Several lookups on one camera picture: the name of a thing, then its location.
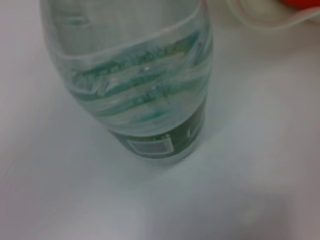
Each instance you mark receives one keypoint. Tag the clear green-label water bottle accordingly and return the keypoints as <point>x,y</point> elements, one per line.
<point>130,75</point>

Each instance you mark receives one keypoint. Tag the red-orange toy orange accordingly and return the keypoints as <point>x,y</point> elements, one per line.
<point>300,3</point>

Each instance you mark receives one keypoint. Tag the pale green glass fruit bowl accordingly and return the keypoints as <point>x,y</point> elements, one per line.
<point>262,23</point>

